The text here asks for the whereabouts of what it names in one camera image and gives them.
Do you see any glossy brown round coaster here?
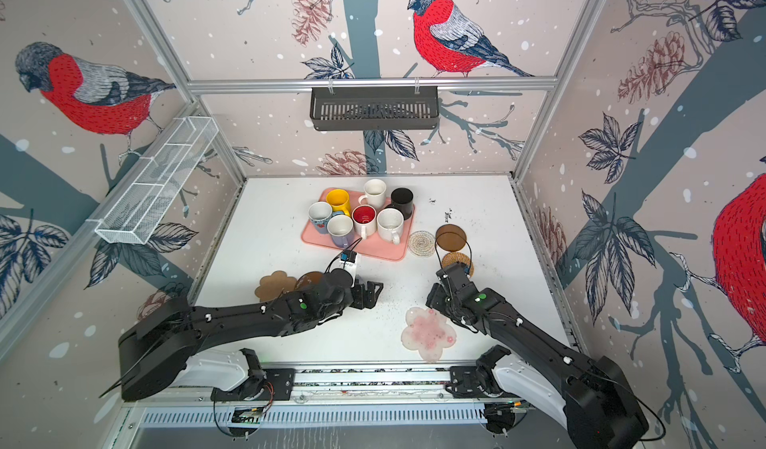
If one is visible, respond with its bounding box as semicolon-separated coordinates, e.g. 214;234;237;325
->
295;271;323;291

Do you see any pink flower shaped coaster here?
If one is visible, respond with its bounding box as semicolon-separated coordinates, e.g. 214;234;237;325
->
401;307;457;363

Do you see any cork flower shaped coaster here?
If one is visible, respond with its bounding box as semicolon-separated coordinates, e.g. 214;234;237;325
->
255;271;297;303

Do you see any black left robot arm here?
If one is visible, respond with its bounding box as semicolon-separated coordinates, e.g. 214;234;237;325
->
106;269;384;402

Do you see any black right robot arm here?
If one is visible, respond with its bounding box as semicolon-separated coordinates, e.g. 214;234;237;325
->
426;263;650;448

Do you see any rattan round woven coaster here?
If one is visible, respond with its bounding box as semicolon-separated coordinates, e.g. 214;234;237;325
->
441;251;475;277

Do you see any dark wooden round coaster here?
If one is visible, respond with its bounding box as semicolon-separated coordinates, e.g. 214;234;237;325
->
435;224;467;253

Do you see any multicolour zigzag woven coaster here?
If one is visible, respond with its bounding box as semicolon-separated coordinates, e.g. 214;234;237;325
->
408;231;436;257

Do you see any pink tray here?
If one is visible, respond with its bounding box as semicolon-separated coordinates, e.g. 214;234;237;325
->
300;215;415;261

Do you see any lavender mug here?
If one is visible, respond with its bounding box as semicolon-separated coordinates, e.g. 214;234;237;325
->
326;214;355;249

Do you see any white mug front right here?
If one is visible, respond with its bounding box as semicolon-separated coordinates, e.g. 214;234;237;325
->
377;208;405;245

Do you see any red inside white mug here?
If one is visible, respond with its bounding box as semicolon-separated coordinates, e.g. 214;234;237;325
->
351;205;377;239

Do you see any blue patterned mug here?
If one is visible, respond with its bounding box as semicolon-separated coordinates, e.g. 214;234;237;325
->
308;202;334;235

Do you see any yellow mug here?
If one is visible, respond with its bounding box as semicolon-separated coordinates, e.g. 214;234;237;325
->
325;189;352;217

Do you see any black mug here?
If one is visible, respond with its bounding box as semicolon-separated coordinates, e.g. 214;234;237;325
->
391;188;414;221

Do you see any cream mug at back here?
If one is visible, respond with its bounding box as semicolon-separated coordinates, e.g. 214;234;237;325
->
358;179;387;211

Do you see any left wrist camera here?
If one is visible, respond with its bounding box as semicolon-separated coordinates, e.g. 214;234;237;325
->
337;249;358;279

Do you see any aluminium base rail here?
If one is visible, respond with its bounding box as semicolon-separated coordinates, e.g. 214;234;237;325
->
138;355;568;436

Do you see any black hanging wire basket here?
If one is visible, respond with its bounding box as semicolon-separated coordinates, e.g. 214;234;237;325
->
309;86;440;132

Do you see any white wire mesh shelf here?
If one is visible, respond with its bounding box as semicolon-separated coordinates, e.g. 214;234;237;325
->
95;116;219;245

